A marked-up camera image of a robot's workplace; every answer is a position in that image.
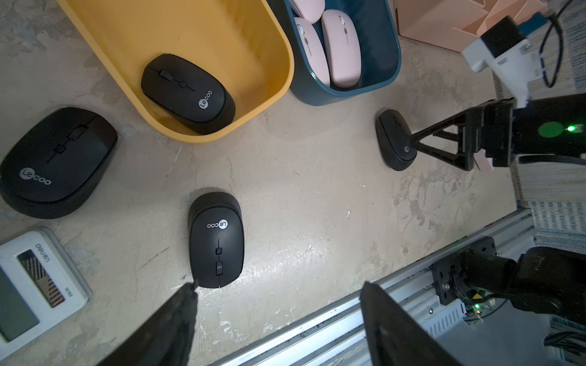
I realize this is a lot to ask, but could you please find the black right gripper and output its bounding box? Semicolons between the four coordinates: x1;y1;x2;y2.
410;99;516;172

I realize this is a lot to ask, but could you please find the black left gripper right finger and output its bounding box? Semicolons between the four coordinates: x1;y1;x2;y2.
360;282;459;366

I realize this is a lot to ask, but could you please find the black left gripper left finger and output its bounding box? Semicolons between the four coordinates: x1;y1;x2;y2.
99;283;198;365

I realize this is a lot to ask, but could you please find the black mouse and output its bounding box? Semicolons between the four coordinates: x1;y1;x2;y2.
140;53;236;135
188;192;245;288
1;107;118;220
375;109;418;172

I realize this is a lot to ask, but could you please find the pink mouse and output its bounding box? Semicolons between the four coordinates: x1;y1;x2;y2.
289;0;326;24
294;17;331;87
321;9;362;88

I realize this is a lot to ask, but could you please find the teal plastic bin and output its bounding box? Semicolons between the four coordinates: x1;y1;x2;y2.
268;0;401;106

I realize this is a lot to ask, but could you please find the yellow plastic bin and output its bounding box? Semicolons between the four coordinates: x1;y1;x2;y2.
60;1;295;144

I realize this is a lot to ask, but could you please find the pink desk organizer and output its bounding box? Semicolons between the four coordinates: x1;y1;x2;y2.
394;0;547;53

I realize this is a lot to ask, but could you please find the white calculator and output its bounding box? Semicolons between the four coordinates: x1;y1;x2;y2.
1;227;93;359

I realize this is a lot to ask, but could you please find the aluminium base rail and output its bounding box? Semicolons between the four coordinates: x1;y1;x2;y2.
217;209;535;365

